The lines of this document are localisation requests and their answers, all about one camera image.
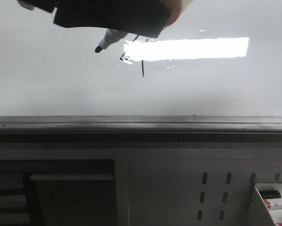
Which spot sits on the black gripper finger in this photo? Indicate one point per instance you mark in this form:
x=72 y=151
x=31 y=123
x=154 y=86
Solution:
x=141 y=17

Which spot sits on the red capped white marker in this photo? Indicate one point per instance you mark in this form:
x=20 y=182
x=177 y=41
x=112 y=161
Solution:
x=273 y=204

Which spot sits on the white black-tipped whiteboard marker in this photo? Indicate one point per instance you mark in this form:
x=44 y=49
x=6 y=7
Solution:
x=112 y=36

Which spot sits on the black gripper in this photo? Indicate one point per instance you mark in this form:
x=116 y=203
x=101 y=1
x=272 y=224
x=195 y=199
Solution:
x=46 y=5

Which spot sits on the black marker in tray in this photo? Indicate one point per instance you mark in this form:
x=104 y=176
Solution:
x=270 y=194

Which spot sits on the white whiteboard with metal frame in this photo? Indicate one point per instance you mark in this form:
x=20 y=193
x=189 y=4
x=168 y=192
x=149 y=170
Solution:
x=215 y=75

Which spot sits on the white marker tray bin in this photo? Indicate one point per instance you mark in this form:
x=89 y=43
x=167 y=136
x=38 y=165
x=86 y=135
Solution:
x=258 y=213

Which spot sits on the dark framed panel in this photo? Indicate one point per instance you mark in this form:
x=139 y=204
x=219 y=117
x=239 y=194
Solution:
x=75 y=192

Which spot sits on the white pegboard panel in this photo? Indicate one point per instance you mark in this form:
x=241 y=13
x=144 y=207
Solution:
x=191 y=187

